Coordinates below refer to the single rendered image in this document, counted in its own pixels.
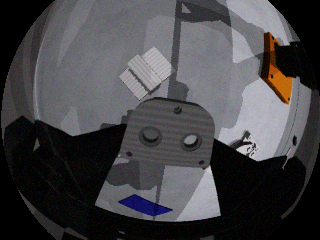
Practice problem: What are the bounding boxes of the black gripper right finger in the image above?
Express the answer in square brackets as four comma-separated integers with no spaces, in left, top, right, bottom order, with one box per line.
[209,139,288,216]

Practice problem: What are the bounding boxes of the blue block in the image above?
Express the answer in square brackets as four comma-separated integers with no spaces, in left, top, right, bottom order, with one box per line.
[117,193,172,216]

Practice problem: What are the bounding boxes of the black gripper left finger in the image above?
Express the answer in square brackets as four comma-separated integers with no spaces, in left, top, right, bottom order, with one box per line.
[35,120,127,205]

